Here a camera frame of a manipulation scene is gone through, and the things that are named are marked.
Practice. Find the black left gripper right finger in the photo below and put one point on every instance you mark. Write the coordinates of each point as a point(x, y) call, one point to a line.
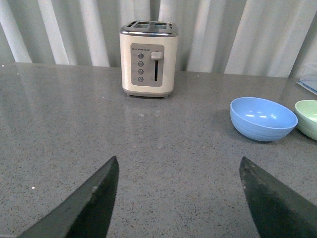
point(277, 210)

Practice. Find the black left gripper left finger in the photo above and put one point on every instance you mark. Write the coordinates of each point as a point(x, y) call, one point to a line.
point(87, 212)

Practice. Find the cream two-slot toaster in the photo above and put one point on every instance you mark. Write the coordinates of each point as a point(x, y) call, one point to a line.
point(148, 57)

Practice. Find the green plastic bowl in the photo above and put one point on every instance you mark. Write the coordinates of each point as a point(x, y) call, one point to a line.
point(306, 112)

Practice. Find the clear plastic food container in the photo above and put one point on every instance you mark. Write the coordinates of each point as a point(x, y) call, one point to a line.
point(308, 79)

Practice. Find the white pleated curtain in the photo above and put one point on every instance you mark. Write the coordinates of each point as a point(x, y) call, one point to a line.
point(252, 37)

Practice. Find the blue plastic bowl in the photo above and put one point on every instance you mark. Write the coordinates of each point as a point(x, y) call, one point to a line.
point(261, 119)

